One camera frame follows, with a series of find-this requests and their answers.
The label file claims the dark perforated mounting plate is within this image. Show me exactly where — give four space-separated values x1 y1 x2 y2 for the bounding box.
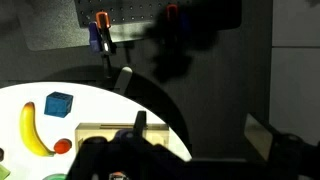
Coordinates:
73 0 243 44

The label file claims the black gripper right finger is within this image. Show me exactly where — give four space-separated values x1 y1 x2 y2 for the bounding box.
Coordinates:
244 112 278 162

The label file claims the wooden tray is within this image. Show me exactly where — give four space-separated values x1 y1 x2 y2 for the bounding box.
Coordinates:
74 122 171 153

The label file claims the yellow banana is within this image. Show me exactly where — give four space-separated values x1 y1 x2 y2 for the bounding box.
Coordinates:
19 101 56 158

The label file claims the pale grey panel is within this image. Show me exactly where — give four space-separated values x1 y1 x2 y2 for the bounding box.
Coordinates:
270 0 320 136

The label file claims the small red tomato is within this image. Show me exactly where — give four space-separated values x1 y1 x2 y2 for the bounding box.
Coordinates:
53 138 73 155

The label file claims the translucent green cup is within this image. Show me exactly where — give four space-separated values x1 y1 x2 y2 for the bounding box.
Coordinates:
42 173 68 180

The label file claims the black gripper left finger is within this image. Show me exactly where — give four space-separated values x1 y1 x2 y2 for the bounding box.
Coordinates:
133 110 148 138

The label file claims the blue block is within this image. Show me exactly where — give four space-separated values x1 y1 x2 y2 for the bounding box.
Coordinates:
43 91 74 119

